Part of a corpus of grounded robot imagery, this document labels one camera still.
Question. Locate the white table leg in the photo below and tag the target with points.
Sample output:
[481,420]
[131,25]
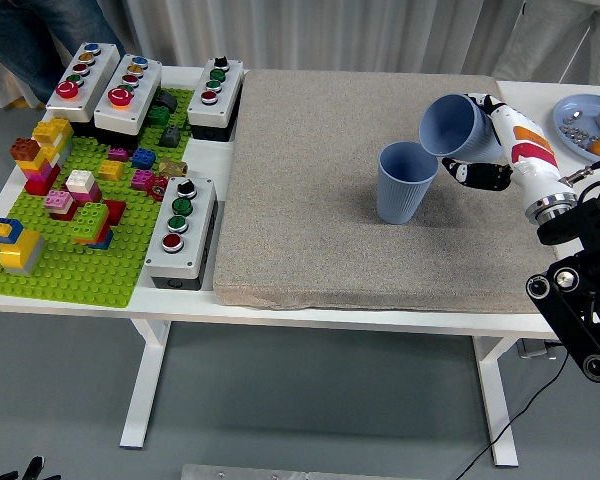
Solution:
[145,385]
[495,400]

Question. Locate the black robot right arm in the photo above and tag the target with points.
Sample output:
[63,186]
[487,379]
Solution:
[580,225]

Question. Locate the yellow brown red brick tower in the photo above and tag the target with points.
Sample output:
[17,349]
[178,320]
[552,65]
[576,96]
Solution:
[42,170]

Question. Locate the grey power adapter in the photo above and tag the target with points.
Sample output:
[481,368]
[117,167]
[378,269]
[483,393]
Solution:
[530,348]

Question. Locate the blue ribbed cup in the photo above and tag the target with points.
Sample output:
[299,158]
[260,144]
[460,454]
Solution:
[450,125]
[400,200]

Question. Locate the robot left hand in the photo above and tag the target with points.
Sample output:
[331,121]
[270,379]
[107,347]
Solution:
[34,465]

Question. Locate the white curtain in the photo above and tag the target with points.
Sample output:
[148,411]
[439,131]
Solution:
[330,30]

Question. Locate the green-topped red brick stack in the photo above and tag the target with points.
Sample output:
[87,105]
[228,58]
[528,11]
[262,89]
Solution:
[90,220]

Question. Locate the five-button control box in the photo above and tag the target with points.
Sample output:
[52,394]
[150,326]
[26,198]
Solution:
[140,100]
[100,75]

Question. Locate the black curved piece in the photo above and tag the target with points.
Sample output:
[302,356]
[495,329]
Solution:
[167,100]

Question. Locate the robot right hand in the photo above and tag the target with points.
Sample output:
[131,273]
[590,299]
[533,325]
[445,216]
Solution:
[530,150]

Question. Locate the blue plate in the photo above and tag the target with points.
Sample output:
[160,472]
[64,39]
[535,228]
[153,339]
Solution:
[587,105]

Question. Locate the green brick baseplate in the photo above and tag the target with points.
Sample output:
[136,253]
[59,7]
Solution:
[70,280]

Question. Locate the dark green brick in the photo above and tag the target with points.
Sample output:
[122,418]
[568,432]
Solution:
[158,116]

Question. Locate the yellow blue grey brick stack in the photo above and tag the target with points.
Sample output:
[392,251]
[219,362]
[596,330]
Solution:
[20,250]

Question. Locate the person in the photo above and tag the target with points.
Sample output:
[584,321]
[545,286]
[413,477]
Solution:
[20,40]

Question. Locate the grey sloped piece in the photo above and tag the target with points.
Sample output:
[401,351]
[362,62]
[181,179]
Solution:
[170,136]

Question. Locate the pink-topped red brick stack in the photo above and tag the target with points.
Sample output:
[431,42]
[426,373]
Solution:
[60,200]

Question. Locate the small magenta brick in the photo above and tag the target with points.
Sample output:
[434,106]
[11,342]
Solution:
[118,153]

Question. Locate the grey-brown fabric mat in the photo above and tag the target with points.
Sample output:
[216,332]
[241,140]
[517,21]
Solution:
[305,200]

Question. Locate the four-button control box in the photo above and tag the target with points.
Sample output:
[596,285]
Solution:
[230,100]
[200,235]

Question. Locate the white-topped pink brick stack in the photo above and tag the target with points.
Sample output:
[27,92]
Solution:
[82,182]

